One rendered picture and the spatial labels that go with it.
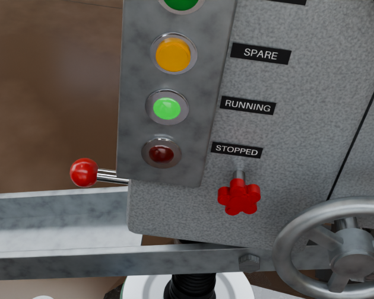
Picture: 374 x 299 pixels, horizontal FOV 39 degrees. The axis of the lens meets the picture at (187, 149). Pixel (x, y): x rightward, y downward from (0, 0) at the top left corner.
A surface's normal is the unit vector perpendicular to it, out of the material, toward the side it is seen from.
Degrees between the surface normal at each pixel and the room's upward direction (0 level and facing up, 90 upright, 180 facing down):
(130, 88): 90
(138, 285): 0
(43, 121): 0
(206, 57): 90
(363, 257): 90
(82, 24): 0
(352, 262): 90
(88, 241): 15
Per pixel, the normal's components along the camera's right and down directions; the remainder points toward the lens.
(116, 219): -0.15, -0.74
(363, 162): -0.06, 0.67
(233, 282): 0.12, -0.74
